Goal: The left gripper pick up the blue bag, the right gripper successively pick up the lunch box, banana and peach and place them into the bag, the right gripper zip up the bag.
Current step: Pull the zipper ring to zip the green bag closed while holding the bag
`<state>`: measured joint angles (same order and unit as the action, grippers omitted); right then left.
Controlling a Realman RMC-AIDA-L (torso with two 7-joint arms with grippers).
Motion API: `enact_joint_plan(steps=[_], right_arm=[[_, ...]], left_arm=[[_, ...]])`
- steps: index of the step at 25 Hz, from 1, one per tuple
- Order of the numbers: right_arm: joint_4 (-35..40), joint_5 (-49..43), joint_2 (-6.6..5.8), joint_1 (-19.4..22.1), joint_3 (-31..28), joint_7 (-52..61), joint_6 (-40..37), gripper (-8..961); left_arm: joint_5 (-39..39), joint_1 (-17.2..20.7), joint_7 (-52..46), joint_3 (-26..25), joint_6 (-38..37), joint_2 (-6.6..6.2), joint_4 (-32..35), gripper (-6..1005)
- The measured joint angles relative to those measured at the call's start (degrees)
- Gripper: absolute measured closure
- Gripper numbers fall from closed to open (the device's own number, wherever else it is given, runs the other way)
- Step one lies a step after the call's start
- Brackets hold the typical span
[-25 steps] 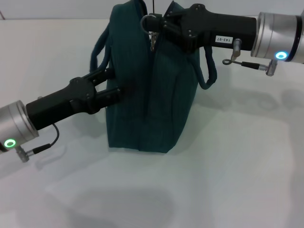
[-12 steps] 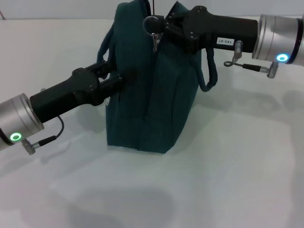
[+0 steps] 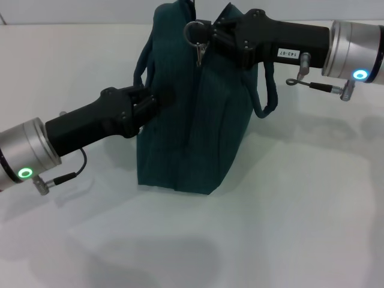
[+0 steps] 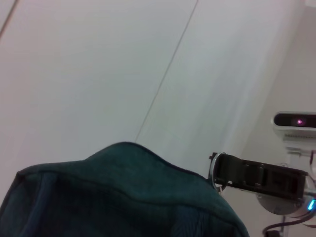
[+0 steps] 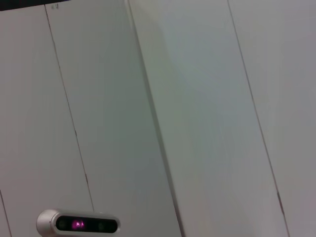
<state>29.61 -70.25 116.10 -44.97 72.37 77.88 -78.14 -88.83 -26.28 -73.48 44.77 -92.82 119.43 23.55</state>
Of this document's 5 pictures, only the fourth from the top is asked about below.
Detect white robot head housing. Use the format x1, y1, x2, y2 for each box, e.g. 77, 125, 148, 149
278, 141, 316, 179

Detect white robot head camera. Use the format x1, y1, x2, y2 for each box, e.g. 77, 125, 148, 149
271, 111, 316, 142

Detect grey right gripper cable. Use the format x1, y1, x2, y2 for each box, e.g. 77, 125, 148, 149
262, 209, 316, 237

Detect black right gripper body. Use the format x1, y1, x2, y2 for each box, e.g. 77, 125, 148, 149
261, 163, 308, 201

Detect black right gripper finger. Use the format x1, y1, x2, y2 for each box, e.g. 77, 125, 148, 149
214, 154, 267, 191

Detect dark teal insulated lunch bag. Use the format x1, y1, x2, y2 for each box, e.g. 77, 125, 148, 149
0, 141, 250, 237

